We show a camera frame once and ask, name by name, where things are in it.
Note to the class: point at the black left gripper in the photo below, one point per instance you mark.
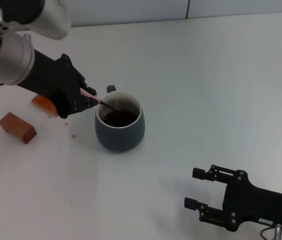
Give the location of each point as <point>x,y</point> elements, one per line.
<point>53,82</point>

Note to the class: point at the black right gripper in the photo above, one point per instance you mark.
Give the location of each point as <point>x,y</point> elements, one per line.
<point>261,205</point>

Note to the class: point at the dark grey ceramic cup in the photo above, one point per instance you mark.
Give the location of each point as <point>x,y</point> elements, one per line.
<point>119,140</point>

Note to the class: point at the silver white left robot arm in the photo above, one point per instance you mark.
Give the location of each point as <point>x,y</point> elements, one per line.
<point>8,55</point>

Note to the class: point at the orange stained wooden block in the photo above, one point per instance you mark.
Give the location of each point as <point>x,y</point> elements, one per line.
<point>43,103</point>

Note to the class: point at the plain brown wooden block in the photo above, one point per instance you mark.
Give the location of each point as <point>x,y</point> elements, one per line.
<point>18,127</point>

